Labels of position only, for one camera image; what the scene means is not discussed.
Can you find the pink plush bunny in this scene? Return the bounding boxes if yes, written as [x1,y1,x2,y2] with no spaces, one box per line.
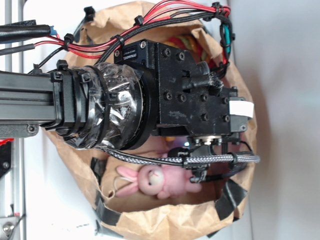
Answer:
[115,164,202,200]

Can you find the grey braided cable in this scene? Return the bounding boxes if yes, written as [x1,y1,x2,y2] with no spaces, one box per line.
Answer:
[99,147,261,167]

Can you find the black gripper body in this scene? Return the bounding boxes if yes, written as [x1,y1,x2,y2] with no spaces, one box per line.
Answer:
[114,39,253,146]

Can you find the multicolour rope candy cane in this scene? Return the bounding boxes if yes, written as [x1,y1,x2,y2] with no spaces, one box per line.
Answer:
[164,34,216,69]

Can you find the red and black wire bundle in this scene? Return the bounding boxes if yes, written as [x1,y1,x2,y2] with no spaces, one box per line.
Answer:
[0,0,236,76]

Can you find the silver aluminium frame rail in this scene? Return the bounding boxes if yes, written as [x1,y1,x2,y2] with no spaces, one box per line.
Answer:
[0,0,27,240]

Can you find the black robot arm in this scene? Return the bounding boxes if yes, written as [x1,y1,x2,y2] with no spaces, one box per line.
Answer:
[0,39,254,150]

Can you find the brown paper bag tray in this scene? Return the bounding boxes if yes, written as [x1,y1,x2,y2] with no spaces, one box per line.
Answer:
[45,0,256,240]

